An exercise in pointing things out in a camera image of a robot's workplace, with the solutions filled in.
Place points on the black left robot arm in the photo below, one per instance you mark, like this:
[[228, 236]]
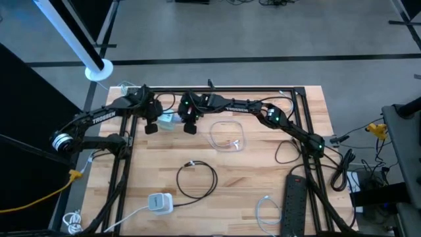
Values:
[[102, 116]]

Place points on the black floor stand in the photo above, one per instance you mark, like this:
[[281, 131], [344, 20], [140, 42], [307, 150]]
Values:
[[403, 22]]

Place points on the black equipment box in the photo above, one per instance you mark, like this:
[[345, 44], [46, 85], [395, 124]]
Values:
[[378, 194]]

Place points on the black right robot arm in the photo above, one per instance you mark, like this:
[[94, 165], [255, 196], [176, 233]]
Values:
[[296, 131]]

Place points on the green cube charger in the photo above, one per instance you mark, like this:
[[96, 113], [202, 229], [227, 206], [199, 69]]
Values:
[[168, 122]]

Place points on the dark equipment cart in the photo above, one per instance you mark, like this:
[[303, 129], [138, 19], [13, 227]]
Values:
[[404, 148]]

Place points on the white pole with round base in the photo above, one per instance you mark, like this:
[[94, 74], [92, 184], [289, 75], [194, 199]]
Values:
[[60, 28]]

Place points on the black partition panel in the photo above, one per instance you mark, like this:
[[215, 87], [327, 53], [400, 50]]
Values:
[[19, 98]]

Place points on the black camera clip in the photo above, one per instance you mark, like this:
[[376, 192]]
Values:
[[210, 85]]

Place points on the white box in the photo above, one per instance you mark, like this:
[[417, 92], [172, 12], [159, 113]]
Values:
[[353, 184]]

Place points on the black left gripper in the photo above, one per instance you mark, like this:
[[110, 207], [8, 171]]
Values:
[[148, 105]]

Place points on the black power strip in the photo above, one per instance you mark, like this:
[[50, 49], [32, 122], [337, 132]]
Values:
[[293, 204]]

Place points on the white cube charger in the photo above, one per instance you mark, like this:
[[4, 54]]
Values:
[[158, 202]]

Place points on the grey stand leg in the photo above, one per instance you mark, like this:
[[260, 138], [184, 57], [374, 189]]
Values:
[[108, 26]]

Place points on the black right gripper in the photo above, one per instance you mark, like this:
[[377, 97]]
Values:
[[190, 110]]

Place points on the black table frame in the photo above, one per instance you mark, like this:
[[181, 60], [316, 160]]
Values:
[[237, 89]]

